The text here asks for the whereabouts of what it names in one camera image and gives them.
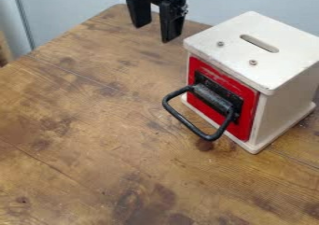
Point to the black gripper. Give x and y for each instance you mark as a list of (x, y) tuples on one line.
[(172, 11)]

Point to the white wooden box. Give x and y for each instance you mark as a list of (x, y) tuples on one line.
[(266, 62)]

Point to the red drawer with black handle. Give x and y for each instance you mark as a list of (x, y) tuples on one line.
[(220, 97)]

